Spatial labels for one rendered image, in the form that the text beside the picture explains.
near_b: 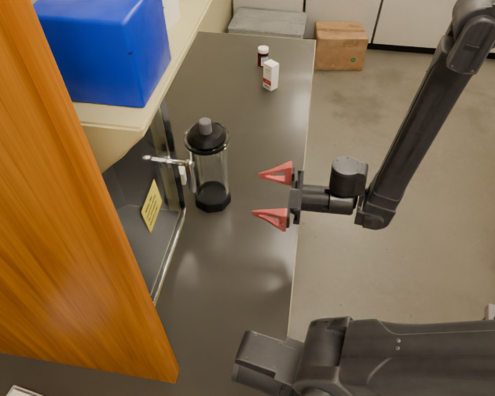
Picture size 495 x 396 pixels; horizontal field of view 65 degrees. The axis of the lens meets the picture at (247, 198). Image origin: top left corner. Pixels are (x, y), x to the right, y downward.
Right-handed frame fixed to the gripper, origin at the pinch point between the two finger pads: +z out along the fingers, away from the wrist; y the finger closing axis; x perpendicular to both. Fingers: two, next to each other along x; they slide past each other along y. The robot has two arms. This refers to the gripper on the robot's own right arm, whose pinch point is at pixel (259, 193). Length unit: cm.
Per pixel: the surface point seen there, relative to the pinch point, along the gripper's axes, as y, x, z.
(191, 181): 1.0, -3.9, 14.2
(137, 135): 20.9, -42.0, 7.3
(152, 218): 12.3, -7.4, 18.6
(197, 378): 36.4, 12.4, 8.0
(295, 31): -228, 119, 8
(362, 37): -233, 127, -44
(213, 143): -9.9, -3.8, 11.6
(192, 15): -4.2, -38.7, 8.2
